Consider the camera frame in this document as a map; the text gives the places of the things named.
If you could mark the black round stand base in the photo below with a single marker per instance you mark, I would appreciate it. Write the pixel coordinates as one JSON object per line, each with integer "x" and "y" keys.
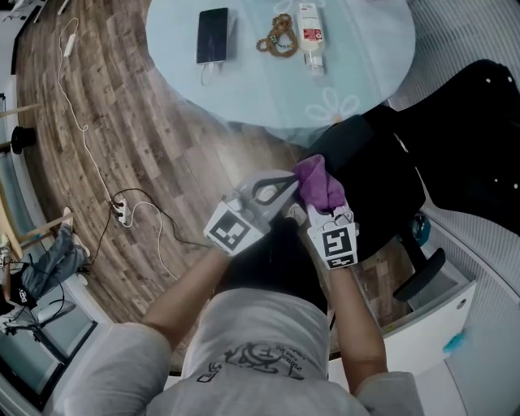
{"x": 22, "y": 139}

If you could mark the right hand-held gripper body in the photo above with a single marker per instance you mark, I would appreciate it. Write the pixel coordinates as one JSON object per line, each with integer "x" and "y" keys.
{"x": 337, "y": 241}

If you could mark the black smartphone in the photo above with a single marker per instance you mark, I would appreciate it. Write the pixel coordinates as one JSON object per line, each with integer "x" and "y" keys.
{"x": 212, "y": 36}

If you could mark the purple microfibre cloth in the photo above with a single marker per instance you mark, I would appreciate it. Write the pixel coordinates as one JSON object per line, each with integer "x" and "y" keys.
{"x": 319, "y": 185}

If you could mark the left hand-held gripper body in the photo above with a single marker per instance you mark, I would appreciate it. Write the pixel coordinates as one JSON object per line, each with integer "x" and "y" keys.
{"x": 229, "y": 229}

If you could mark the wooden frame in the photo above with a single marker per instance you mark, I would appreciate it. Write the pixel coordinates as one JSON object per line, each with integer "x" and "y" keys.
{"x": 24, "y": 109}

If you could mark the person's left forearm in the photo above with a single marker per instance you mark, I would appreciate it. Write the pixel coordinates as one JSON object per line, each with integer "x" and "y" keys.
{"x": 187, "y": 292}

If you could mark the person's black trousers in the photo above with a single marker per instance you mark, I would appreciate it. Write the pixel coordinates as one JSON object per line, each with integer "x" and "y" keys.
{"x": 280, "y": 260}

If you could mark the person's white shoe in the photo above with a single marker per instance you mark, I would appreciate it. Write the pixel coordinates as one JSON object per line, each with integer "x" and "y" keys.
{"x": 295, "y": 213}

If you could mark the round light blue table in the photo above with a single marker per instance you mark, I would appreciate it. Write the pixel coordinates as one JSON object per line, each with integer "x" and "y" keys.
{"x": 260, "y": 93}

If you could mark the white power strip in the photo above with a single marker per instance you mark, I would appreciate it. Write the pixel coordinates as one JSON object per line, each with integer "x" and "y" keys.
{"x": 120, "y": 211}

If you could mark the teal fluffy cloth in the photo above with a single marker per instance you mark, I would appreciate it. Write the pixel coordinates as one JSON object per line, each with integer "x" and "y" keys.
{"x": 455, "y": 343}

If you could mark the black framed glass cabinet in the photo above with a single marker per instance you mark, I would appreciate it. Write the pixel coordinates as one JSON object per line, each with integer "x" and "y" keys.
{"x": 24, "y": 361}

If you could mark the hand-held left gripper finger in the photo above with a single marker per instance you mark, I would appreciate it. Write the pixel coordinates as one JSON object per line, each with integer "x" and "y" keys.
{"x": 280, "y": 201}
{"x": 268, "y": 175}

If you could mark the black waste bin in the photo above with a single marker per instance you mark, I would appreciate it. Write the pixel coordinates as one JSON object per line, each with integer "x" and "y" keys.
{"x": 421, "y": 231}

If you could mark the white window blinds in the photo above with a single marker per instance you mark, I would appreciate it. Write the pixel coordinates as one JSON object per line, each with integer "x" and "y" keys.
{"x": 459, "y": 32}

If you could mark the white desk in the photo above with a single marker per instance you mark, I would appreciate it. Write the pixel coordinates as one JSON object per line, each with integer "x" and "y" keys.
{"x": 430, "y": 325}

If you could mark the black jacket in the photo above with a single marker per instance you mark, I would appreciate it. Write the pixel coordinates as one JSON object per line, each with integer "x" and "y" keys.
{"x": 475, "y": 134}

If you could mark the black office chair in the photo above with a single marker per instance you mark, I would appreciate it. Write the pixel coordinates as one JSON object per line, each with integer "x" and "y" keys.
{"x": 382, "y": 195}

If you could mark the person's right forearm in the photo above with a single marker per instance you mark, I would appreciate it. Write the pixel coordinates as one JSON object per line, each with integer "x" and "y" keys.
{"x": 357, "y": 325}

